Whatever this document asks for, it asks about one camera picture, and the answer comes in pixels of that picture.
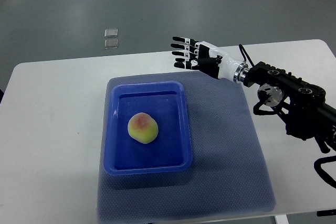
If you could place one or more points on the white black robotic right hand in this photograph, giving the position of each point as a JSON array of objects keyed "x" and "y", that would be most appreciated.
[{"x": 206, "y": 58}]

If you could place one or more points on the green red peach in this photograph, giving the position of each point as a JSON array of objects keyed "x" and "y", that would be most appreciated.
[{"x": 143, "y": 128}]

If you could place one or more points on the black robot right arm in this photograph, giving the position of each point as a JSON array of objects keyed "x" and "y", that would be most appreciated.
[{"x": 299, "y": 104}]

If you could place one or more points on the upper metal floor plate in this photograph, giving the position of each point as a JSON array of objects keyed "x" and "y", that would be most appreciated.
[{"x": 111, "y": 32}]

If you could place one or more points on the blue plastic tray plate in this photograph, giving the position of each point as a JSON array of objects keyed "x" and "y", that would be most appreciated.
[{"x": 171, "y": 151}]

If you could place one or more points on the blue grey mesh mat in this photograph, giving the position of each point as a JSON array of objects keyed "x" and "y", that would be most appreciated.
[{"x": 228, "y": 174}]

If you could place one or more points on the black object at left edge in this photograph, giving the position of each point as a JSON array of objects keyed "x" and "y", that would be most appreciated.
[{"x": 1, "y": 95}]

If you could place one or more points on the black table bracket lower right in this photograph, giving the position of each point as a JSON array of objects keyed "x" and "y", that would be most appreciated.
[{"x": 325, "y": 213}]

